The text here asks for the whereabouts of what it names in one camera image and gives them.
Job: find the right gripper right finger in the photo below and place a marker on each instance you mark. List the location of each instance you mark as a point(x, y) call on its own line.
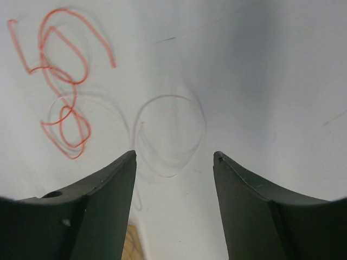
point(262, 220)

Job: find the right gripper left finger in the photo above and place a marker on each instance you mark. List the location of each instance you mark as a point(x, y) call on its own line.
point(85, 220)

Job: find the amber plastic bin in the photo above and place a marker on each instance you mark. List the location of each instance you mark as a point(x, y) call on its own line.
point(132, 249)

